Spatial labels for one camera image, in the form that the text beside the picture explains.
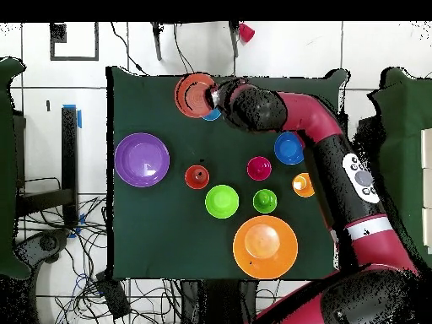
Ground light blue cup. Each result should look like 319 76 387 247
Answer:
201 107 223 122

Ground orange bowl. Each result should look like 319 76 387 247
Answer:
174 73 219 119

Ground green bowl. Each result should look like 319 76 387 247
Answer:
204 184 240 219

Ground orange cup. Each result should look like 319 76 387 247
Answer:
184 164 211 191

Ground pink cup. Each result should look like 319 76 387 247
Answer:
246 155 273 182

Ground green cup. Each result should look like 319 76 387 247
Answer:
252 188 279 214

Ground dark green tablecloth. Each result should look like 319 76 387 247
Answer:
105 65 350 282

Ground blue bowl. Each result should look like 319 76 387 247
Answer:
273 130 306 166

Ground large yellow bowl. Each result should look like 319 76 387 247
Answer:
232 214 300 280

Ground purple bowl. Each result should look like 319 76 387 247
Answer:
113 132 171 189

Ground yellow cup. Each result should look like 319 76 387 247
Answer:
291 172 316 198

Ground black stand leg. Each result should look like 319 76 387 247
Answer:
151 22 164 62
228 21 241 58

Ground long black beam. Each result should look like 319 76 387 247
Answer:
61 105 79 229

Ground red cup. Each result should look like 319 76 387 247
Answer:
238 22 257 44

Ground short black beam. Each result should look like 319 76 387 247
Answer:
16 187 73 217

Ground gray black machine base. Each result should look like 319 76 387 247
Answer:
14 228 72 267

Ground green cloth side table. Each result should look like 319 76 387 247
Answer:
0 57 31 281
367 67 432 267

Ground white boxes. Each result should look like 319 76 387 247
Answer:
419 127 432 254

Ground thin black cable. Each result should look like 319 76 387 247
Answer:
173 23 197 77
110 22 148 76

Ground black square frame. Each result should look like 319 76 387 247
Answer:
49 22 100 62

